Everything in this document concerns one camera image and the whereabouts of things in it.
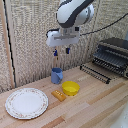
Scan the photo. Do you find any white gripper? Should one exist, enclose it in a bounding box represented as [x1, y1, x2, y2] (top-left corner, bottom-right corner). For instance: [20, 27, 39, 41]
[45, 27, 81, 57]

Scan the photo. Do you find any cobalt blue cup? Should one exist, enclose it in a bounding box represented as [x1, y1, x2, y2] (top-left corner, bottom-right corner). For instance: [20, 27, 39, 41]
[50, 67, 64, 85]

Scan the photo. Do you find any yellow bowl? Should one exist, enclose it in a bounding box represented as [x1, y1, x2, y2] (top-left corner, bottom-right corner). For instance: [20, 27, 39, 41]
[61, 80, 81, 97]

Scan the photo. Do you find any orange yellow block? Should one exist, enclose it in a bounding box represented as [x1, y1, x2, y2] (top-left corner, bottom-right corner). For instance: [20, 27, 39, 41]
[51, 89, 67, 102]

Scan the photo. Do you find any black toaster oven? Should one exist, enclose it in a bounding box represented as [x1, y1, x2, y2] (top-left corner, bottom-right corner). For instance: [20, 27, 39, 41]
[92, 36, 128, 80]

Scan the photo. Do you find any white floral rim plate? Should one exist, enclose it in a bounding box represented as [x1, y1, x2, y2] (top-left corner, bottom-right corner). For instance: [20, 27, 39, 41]
[4, 87, 50, 120]

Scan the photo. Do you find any black cable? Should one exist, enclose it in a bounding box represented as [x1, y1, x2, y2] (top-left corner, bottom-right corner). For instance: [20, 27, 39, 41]
[79, 12, 128, 37]

